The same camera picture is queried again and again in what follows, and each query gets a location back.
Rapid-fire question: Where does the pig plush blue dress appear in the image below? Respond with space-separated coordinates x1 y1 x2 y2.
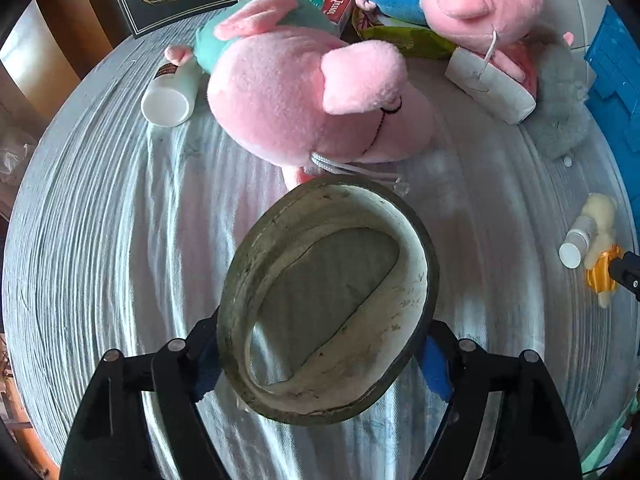
361 0 545 53

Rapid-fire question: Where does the small yellow bear keychain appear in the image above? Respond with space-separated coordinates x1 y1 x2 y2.
582 192 621 308

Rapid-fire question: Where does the pig plush green dress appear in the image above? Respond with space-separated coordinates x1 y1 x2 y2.
165 0 435 196

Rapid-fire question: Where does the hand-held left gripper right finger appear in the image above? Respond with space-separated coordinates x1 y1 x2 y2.
415 319 583 480

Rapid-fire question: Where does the white cream bottle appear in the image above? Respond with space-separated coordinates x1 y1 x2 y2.
141 57 203 128

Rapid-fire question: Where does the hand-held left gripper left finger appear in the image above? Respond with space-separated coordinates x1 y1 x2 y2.
59 310 221 480

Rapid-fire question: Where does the green snack packet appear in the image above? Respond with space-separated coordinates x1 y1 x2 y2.
352 7 458 61

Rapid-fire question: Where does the grey plush toy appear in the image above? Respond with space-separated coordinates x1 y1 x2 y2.
525 30 598 161

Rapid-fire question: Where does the white fabric tag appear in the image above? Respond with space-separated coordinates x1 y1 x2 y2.
445 47 537 126

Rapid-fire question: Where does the red carton box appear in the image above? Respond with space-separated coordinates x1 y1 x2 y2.
305 0 356 36

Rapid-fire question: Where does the curved wooden frame edge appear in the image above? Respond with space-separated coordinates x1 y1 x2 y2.
0 0 126 126

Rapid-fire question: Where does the green cloth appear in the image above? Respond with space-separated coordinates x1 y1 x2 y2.
580 400 640 480

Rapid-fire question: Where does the small white bottle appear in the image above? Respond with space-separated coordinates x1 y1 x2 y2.
559 215 598 269

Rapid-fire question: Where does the blue plastic storage container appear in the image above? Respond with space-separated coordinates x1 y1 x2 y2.
584 5 640 158

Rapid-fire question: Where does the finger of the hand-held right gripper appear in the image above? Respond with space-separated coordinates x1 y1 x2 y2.
607 250 640 303

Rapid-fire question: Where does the clear plastic bag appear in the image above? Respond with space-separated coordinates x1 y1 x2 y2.
0 125 36 186

